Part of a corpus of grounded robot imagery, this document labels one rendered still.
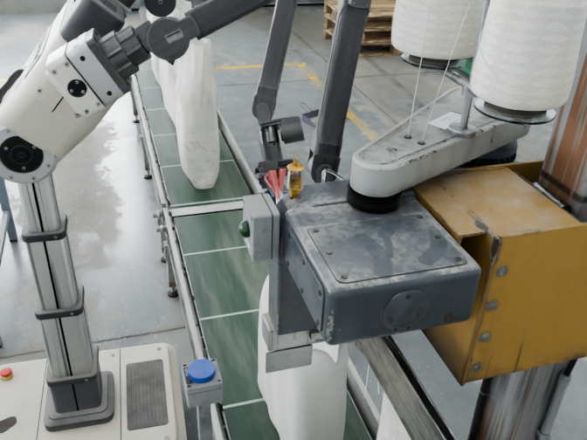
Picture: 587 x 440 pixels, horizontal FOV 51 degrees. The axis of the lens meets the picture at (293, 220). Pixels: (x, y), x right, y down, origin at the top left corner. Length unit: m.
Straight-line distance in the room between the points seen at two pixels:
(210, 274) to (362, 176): 1.56
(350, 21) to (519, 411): 0.88
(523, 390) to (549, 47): 0.75
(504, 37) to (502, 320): 0.47
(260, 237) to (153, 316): 1.91
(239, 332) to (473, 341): 1.23
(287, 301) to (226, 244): 1.56
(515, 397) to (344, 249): 0.64
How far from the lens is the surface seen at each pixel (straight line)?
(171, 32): 1.21
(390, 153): 1.02
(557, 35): 0.92
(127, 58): 1.23
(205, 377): 1.38
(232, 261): 2.53
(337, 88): 1.27
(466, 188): 1.13
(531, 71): 0.92
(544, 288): 1.12
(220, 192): 3.04
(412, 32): 1.13
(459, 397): 2.61
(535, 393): 1.43
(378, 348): 1.12
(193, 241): 2.67
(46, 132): 1.51
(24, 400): 2.27
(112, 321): 2.89
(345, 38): 1.26
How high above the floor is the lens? 1.84
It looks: 31 degrees down
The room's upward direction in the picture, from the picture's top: 2 degrees clockwise
